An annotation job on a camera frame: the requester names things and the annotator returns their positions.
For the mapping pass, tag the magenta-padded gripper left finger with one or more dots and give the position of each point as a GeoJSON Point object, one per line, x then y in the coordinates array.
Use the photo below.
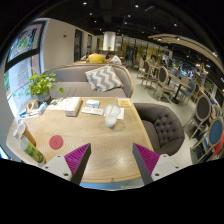
{"type": "Point", "coordinates": [60, 165]}

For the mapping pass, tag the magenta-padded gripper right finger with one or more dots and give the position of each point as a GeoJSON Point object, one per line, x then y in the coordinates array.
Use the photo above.
{"type": "Point", "coordinates": [163, 165]}

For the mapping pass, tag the clear bottle green label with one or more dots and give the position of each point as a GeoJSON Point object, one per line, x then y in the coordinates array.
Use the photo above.
{"type": "Point", "coordinates": [32, 151]}

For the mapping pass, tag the flat round red coaster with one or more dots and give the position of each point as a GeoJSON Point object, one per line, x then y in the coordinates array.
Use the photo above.
{"type": "Point", "coordinates": [56, 142]}

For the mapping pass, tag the dark grey tufted armchair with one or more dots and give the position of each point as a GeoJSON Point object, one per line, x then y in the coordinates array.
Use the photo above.
{"type": "Point", "coordinates": [165, 130]}

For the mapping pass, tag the white orange box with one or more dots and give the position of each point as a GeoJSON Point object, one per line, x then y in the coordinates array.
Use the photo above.
{"type": "Point", "coordinates": [73, 107]}

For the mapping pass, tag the blue tissue packet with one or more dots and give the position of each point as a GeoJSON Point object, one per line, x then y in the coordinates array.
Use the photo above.
{"type": "Point", "coordinates": [42, 108]}

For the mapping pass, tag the blue white card pack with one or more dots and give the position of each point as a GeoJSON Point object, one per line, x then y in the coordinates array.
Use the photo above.
{"type": "Point", "coordinates": [28, 114]}

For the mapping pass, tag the white printed pamphlet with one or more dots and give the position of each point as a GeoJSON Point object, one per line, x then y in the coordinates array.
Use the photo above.
{"type": "Point", "coordinates": [56, 104]}

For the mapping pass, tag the brown cardboard card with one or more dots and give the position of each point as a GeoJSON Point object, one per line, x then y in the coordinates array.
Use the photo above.
{"type": "Point", "coordinates": [32, 106]}

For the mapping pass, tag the group of wooden chairs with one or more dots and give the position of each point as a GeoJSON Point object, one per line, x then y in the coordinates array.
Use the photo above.
{"type": "Point", "coordinates": [203, 110]}

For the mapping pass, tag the plastic cup with straw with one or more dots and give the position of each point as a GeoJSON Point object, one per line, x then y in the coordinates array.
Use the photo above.
{"type": "Point", "coordinates": [111, 118]}

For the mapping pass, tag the small blue white box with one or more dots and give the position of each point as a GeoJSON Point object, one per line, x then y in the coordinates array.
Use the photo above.
{"type": "Point", "coordinates": [92, 103]}

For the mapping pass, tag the yellow card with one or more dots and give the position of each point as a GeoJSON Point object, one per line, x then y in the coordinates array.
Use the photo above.
{"type": "Point", "coordinates": [125, 102]}

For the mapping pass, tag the potted green plant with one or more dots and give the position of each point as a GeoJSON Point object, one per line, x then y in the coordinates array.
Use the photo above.
{"type": "Point", "coordinates": [41, 85]}

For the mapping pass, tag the grey curved sofa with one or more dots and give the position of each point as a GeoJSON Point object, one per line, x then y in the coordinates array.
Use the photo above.
{"type": "Point", "coordinates": [71, 80]}

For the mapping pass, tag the grey white chevron pillow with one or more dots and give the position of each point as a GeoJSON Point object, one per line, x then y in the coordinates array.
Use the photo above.
{"type": "Point", "coordinates": [104, 79]}

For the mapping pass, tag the person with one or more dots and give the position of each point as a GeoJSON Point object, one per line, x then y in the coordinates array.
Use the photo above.
{"type": "Point", "coordinates": [115, 60]}
{"type": "Point", "coordinates": [152, 59]}
{"type": "Point", "coordinates": [95, 58]}

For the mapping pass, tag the framed food poster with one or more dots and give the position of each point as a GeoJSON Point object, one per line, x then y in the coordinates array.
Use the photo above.
{"type": "Point", "coordinates": [26, 40]}

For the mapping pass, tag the white round pillar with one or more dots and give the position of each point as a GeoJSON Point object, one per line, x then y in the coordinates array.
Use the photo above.
{"type": "Point", "coordinates": [109, 40]}

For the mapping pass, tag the group of ceiling lights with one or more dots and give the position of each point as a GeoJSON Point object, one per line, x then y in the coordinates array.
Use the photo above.
{"type": "Point", "coordinates": [136, 6]}

